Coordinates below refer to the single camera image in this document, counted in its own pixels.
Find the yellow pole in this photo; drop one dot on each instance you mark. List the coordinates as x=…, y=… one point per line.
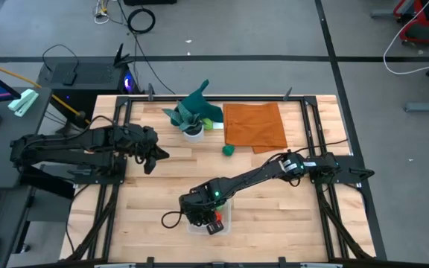
x=24, y=79

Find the small white card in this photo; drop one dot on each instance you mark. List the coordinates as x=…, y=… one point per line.
x=218, y=126

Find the dark green toy vegetable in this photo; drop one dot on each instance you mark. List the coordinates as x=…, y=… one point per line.
x=228, y=149

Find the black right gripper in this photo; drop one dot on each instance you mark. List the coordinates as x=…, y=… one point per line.
x=197, y=206

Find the orange cloth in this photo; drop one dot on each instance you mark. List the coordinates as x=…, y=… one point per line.
x=253, y=124

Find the teal cloth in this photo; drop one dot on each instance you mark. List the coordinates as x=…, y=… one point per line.
x=199, y=104

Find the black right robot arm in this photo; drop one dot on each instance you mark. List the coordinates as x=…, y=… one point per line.
x=251, y=175

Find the white plant pot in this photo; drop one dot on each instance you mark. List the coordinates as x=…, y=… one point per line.
x=194, y=137

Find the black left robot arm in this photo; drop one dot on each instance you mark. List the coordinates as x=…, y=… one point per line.
x=69, y=143

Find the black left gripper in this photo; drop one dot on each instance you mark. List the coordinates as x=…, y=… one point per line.
x=142, y=143

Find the green artificial plant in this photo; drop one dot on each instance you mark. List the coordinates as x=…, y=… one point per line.
x=184, y=117

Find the clear plastic tupperware container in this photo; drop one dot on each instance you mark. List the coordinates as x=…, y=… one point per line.
x=227, y=223

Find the mint green stapler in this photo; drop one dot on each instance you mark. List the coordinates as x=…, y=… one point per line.
x=24, y=102

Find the red toy tomato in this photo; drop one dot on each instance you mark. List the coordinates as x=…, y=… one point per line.
x=218, y=216

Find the black computer tower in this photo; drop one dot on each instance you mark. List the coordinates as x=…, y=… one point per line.
x=88, y=78

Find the black wifi antenna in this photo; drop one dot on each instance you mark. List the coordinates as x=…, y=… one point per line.
x=119, y=57

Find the red and black chair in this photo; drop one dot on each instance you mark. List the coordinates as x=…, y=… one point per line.
x=419, y=28

